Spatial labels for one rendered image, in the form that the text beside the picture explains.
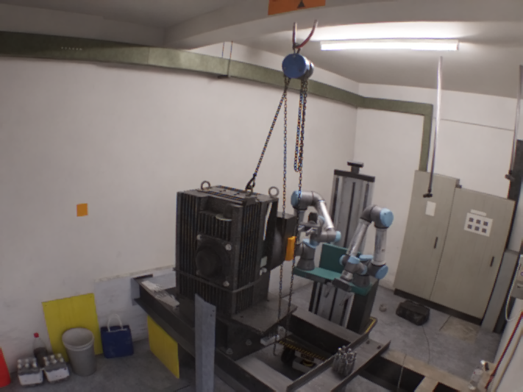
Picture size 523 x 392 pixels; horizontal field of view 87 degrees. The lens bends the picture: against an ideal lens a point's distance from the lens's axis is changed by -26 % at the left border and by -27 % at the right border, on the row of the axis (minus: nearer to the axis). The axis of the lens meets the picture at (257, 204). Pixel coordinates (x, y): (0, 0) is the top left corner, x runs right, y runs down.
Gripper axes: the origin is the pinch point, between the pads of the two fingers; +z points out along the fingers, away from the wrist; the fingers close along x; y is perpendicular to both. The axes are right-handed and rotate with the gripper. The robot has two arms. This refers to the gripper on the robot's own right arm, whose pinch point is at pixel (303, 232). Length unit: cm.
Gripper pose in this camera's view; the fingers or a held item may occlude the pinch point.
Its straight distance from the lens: 215.7
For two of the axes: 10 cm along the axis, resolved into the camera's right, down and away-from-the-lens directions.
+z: -4.8, 1.8, -8.6
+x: -8.8, -1.5, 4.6
